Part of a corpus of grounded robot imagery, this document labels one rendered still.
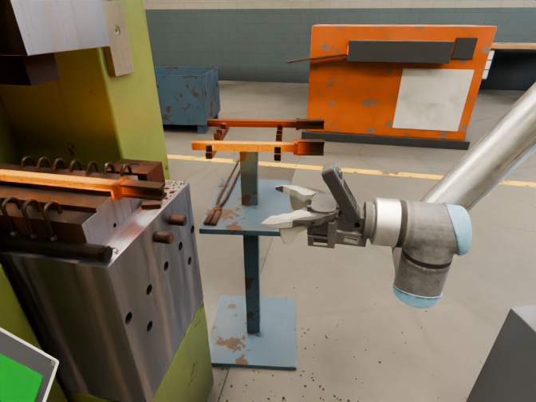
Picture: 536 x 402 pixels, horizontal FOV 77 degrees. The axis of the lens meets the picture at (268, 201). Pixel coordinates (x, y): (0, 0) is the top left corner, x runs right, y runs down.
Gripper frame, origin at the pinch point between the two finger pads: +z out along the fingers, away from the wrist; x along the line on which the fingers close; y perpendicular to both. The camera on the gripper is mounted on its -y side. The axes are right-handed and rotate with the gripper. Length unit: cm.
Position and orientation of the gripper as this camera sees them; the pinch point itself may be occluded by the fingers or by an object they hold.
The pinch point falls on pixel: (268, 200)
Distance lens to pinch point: 66.6
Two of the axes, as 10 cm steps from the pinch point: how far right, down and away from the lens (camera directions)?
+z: -9.8, -0.9, 1.8
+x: 2.0, -4.7, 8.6
